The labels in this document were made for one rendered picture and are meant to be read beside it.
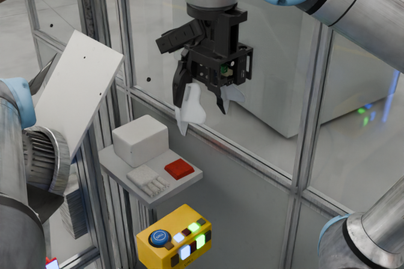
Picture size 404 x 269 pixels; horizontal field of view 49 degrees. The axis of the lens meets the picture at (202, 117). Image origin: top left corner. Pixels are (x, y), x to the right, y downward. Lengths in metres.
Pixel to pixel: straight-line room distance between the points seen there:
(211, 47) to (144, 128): 1.02
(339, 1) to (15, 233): 0.35
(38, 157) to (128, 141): 0.41
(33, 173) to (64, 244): 1.39
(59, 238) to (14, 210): 2.27
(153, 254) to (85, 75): 0.56
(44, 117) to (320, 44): 0.83
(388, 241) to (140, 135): 1.01
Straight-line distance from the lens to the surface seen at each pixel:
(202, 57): 0.63
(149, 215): 1.79
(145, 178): 1.55
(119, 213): 2.14
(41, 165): 1.26
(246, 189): 1.52
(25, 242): 0.36
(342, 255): 0.85
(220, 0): 0.60
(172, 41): 0.69
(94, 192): 1.54
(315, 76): 1.14
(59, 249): 2.60
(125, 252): 2.34
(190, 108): 0.68
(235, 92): 0.72
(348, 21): 0.47
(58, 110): 1.39
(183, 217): 1.14
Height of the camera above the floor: 1.88
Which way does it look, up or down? 33 degrees down
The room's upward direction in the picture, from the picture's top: straight up
